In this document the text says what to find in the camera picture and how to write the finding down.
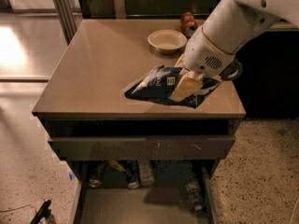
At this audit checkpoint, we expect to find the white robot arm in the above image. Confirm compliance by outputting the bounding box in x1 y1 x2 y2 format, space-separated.
170 0 299 102

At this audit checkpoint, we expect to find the blue chip bag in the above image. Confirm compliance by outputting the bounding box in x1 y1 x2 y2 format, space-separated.
124 65 221 108

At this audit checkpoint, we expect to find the wooden counter with metal rails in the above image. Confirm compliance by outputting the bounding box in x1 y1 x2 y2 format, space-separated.
74 0 299 34

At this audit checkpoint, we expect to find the snack packet in drawer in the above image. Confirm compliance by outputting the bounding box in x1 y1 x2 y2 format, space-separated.
138 161 155 187

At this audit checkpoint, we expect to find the dark can in drawer middle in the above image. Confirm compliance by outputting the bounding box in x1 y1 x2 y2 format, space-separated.
126 161 139 189

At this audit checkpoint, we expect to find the black tool on floor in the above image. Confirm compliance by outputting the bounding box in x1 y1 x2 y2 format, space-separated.
30 200 51 224

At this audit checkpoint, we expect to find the silver can in drawer left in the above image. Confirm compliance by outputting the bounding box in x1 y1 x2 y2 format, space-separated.
88 162 104 189

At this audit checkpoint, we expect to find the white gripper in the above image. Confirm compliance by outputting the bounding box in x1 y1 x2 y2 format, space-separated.
169 26 243 102

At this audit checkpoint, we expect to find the patterned can in drawer right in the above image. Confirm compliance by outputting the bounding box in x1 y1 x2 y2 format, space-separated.
185 180 204 212

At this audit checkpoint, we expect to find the white bowl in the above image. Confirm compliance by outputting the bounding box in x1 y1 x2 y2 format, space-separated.
148 30 187 54

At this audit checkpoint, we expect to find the closed top drawer front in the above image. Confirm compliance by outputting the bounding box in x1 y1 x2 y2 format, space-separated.
49 135 235 161

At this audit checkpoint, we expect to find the brown drawer cabinet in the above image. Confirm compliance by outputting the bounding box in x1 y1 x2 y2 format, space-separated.
31 18 247 224

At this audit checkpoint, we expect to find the orange soda can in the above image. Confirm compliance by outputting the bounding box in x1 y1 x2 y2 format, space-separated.
180 12 198 38

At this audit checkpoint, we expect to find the open middle drawer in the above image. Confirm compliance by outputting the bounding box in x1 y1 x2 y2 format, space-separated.
73 161 219 224

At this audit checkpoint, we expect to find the blue tape piece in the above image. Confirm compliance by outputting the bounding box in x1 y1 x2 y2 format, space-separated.
68 173 76 180

